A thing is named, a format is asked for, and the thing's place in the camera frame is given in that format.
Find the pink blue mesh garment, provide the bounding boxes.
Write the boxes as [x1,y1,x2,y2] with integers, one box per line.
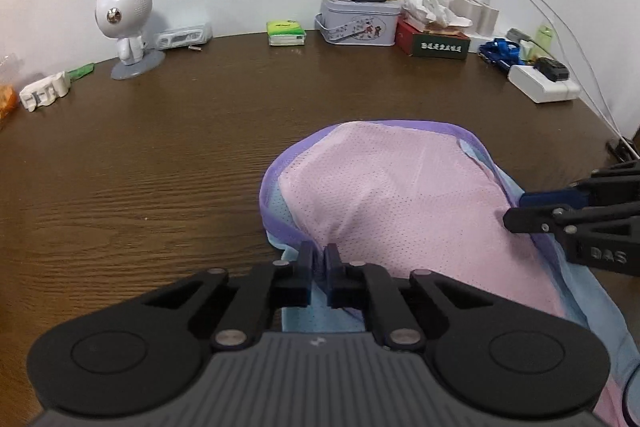
[259,120,639,426]

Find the white power strip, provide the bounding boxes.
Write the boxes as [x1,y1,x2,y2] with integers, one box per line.
[508,65,582,104]

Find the blue toy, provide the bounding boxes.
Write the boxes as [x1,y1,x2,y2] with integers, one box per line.
[477,38,523,70]

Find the white charger plugs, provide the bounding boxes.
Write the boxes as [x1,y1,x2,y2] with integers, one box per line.
[449,0,499,37]

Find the red green tissue box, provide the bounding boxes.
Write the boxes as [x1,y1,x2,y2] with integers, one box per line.
[395,0,473,61]

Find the white clip gadget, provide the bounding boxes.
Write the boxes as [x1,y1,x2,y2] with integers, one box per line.
[18,72,70,112]

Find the orange snack bag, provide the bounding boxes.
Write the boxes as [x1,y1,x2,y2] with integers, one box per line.
[0,54,20,121]

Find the white tin box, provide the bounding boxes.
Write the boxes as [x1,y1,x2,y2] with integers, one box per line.
[314,0,401,46]

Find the white small speaker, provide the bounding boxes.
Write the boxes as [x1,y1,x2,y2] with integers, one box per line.
[154,23,213,51]

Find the green tissue pack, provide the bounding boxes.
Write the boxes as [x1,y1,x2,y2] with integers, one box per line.
[266,20,306,46]

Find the white charging cables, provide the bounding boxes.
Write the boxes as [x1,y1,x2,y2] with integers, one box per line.
[468,0,637,153]

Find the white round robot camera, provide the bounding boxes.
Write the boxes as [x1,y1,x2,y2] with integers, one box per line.
[94,0,165,80]

